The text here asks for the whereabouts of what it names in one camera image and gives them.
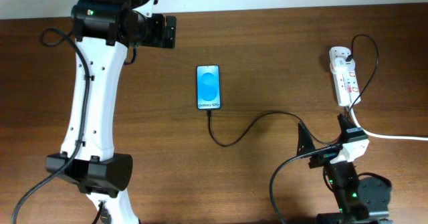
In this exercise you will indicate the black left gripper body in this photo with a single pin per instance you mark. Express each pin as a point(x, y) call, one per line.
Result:
point(154, 32)

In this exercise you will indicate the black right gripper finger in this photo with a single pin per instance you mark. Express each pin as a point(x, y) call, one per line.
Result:
point(305, 143)
point(345, 124)

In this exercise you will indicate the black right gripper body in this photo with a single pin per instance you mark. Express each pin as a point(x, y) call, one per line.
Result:
point(324, 159)

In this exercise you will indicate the blue Galaxy smartphone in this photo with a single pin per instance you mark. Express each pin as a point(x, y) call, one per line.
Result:
point(208, 87)

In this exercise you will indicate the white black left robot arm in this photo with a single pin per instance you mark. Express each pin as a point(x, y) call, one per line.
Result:
point(104, 32)

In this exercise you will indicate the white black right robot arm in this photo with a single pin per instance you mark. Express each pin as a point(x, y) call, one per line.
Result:
point(361, 198)

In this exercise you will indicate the white power strip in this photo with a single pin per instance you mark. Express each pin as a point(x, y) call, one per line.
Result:
point(345, 84)

